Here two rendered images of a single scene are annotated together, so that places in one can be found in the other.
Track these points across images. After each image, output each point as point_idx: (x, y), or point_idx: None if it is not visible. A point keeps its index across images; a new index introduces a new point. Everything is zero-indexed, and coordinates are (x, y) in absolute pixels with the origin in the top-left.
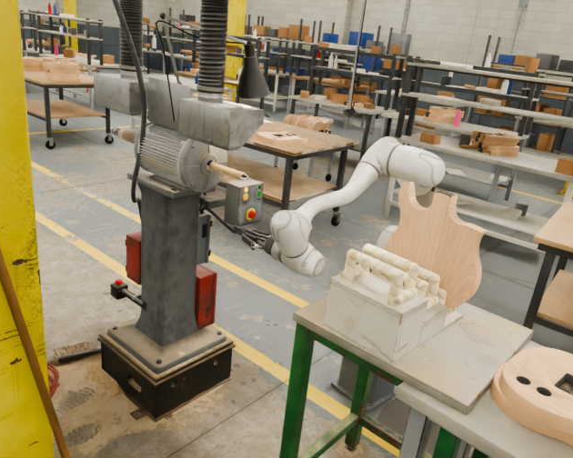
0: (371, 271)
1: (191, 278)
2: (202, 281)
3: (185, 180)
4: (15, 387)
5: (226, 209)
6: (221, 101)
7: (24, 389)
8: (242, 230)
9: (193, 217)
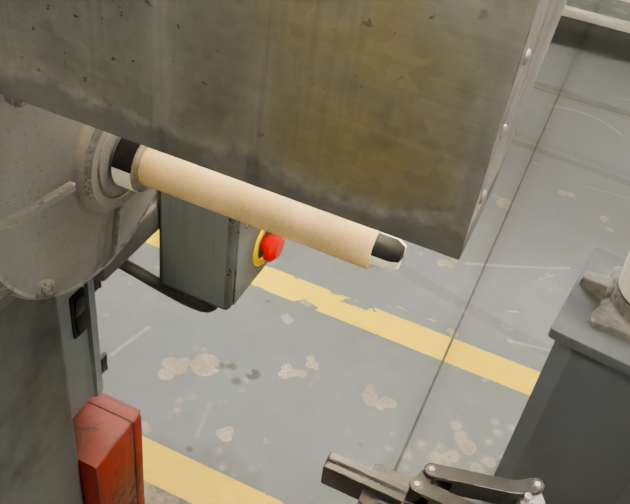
0: (616, 312)
1: (65, 481)
2: (103, 468)
3: (4, 286)
4: None
5: (165, 246)
6: None
7: None
8: (381, 494)
9: (37, 314)
